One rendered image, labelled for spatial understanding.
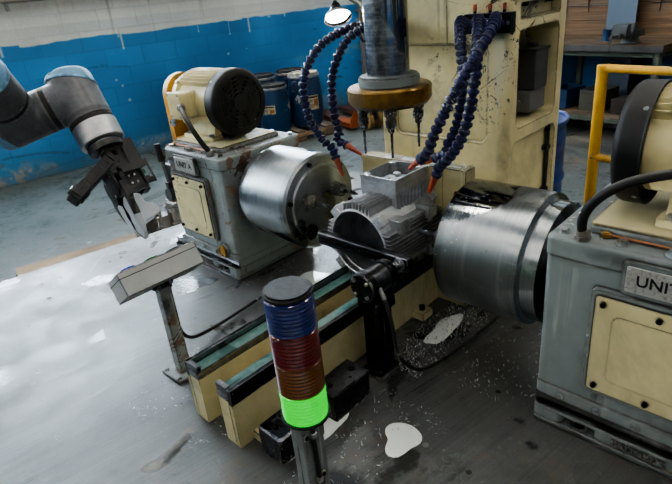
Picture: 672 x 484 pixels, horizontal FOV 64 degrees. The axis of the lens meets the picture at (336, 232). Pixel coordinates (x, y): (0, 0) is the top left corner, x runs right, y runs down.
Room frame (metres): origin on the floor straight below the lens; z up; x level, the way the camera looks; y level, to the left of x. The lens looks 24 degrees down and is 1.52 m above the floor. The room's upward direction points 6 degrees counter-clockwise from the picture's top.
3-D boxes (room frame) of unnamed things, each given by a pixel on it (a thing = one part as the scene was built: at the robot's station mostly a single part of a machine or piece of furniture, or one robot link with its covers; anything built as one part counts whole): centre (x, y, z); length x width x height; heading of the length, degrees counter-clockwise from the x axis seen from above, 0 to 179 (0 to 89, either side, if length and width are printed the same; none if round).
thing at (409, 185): (1.16, -0.15, 1.11); 0.12 x 0.11 x 0.07; 134
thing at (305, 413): (0.54, 0.06, 1.05); 0.06 x 0.06 x 0.04
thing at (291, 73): (6.33, 0.60, 0.37); 1.20 x 0.80 x 0.74; 119
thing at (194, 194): (1.56, 0.30, 0.99); 0.35 x 0.31 x 0.37; 44
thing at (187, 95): (1.57, 0.35, 1.16); 0.33 x 0.26 x 0.42; 44
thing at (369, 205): (1.13, -0.12, 1.01); 0.20 x 0.19 x 0.19; 134
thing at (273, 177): (1.39, 0.13, 1.04); 0.37 x 0.25 x 0.25; 44
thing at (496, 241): (0.89, -0.35, 1.04); 0.41 x 0.25 x 0.25; 44
